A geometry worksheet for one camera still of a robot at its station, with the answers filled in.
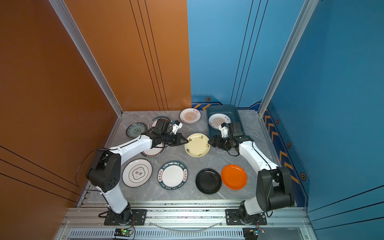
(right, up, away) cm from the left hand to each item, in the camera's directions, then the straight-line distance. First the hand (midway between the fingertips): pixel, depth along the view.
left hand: (188, 140), depth 87 cm
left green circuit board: (-31, -42, -16) cm, 55 cm away
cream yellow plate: (+5, -3, -2) cm, 6 cm away
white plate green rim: (-22, -8, +8) cm, 25 cm away
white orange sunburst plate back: (-1, +17, +31) cm, 35 cm away
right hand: (+13, -1, -1) cm, 13 cm away
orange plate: (+26, -21, -2) cm, 34 cm away
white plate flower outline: (-31, -19, +1) cm, 37 cm away
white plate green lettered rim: (-10, -21, +1) cm, 23 cm away
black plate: (+12, -24, -1) cm, 26 cm away
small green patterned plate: (-41, +5, +22) cm, 47 cm away
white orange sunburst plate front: (+20, +13, +28) cm, 37 cm away
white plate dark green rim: (-28, +10, +25) cm, 39 cm away
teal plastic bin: (+32, +20, +29) cm, 48 cm away
